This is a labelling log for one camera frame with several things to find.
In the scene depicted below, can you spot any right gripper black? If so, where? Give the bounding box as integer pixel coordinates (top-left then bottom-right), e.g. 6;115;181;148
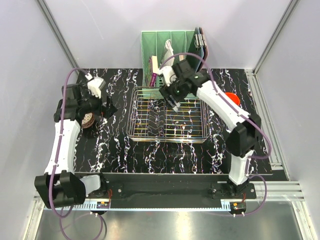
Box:
158;76;189;109

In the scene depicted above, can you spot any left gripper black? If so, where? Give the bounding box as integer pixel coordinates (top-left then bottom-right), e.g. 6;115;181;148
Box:
78;86;117;119

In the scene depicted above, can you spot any red patterned bowl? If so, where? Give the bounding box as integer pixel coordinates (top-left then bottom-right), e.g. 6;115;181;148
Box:
81;112;95;129

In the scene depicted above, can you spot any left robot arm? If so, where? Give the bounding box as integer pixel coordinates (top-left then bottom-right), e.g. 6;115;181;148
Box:
34;78;117;209

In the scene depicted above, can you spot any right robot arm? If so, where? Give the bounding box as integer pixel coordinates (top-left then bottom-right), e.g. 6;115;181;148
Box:
158;60;261;199

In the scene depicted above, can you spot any purple illustrated book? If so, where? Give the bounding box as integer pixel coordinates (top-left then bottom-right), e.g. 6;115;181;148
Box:
148;55;159;87

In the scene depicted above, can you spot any white spiral notebook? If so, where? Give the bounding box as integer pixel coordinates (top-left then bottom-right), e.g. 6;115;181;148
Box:
161;39;175;67

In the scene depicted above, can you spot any orange plastic bowl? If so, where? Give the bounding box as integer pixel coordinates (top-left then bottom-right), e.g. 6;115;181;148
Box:
225;92;241;106

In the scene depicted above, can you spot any dark green clipboard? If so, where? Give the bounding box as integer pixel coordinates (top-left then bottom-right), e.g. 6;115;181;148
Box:
186;27;209;72

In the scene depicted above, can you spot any green plastic file organizer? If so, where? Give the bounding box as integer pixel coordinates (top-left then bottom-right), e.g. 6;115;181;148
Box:
140;29;196;87

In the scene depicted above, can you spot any metal wire dish rack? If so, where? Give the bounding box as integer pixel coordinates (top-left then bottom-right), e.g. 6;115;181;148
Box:
126;86;210;143

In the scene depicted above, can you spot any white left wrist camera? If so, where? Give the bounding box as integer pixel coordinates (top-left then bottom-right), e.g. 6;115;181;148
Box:
85;73;106;99

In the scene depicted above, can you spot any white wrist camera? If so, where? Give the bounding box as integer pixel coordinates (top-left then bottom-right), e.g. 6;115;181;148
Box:
157;66;177;87
85;73;106;99

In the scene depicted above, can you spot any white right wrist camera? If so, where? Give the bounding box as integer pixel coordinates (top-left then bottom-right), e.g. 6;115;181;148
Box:
157;66;177;87

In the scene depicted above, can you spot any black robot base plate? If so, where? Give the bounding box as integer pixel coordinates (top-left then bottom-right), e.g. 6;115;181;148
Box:
79;172;257;201

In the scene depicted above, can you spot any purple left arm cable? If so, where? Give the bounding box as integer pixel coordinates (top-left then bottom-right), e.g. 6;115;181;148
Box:
48;67;108;239

